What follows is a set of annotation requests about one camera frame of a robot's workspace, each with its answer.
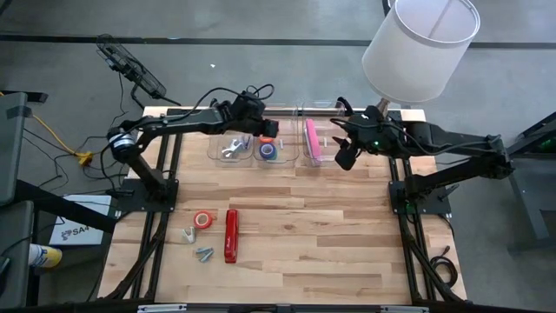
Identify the table lamp white shade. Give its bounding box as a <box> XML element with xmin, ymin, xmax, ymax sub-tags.
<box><xmin>361</xmin><ymin>0</ymin><xmax>481</xmax><ymax>121</ymax></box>

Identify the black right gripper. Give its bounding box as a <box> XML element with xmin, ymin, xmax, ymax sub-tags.
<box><xmin>332</xmin><ymin>125</ymin><xmax>374</xmax><ymax>171</ymax></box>

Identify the clear plastic bin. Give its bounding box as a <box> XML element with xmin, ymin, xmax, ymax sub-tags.
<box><xmin>207</xmin><ymin>102</ymin><xmax>257</xmax><ymax>169</ymax></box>
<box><xmin>299</xmin><ymin>100</ymin><xmax>348</xmax><ymax>169</ymax></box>
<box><xmin>254</xmin><ymin>103</ymin><xmax>301</xmax><ymax>169</ymax></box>

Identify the yellow white spray can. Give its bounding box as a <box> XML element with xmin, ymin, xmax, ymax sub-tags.
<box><xmin>28</xmin><ymin>243</ymin><xmax>63</xmax><ymax>269</ymax></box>

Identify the black wire floor fan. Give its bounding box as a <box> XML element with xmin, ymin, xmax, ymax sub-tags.
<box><xmin>95</xmin><ymin>33</ymin><xmax>182</xmax><ymax>110</ymax></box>

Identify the yellow extension cable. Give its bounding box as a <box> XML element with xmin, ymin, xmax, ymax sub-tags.
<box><xmin>0</xmin><ymin>90</ymin><xmax>95</xmax><ymax>166</ymax></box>

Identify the red tape roll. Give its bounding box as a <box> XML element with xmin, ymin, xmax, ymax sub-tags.
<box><xmin>193</xmin><ymin>210</ymin><xmax>214</xmax><ymax>230</ymax></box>

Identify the black metal beam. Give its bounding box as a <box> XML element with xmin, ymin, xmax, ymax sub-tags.
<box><xmin>15</xmin><ymin>178</ymin><xmax>119</xmax><ymax>235</ymax></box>

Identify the silver metal bracket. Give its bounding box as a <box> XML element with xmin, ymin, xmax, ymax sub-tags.
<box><xmin>381</xmin><ymin>305</ymin><xmax>430</xmax><ymax>313</ymax></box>
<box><xmin>137</xmin><ymin>303</ymin><xmax>188</xmax><ymax>313</ymax></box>

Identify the grey plastic case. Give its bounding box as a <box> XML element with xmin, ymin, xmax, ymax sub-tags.
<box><xmin>0</xmin><ymin>91</ymin><xmax>30</xmax><ymax>208</ymax></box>

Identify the black metal stand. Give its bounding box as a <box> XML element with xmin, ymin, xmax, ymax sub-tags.
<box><xmin>503</xmin><ymin>110</ymin><xmax>556</xmax><ymax>253</ymax></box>

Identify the white cardboard box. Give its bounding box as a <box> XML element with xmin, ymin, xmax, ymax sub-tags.
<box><xmin>48</xmin><ymin>194</ymin><xmax>113</xmax><ymax>247</ymax></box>

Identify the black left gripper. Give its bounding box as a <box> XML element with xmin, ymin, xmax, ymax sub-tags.
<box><xmin>225</xmin><ymin>92</ymin><xmax>281</xmax><ymax>139</ymax></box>

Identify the coiled black cable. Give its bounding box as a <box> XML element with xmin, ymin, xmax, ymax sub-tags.
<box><xmin>427</xmin><ymin>245</ymin><xmax>460</xmax><ymax>290</ymax></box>

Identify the pink eraser block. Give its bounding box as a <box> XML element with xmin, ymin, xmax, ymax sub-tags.
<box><xmin>304</xmin><ymin>117</ymin><xmax>323</xmax><ymax>167</ymax></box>

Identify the red stapler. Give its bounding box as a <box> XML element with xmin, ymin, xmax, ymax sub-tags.
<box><xmin>224</xmin><ymin>209</ymin><xmax>240</xmax><ymax>265</ymax></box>

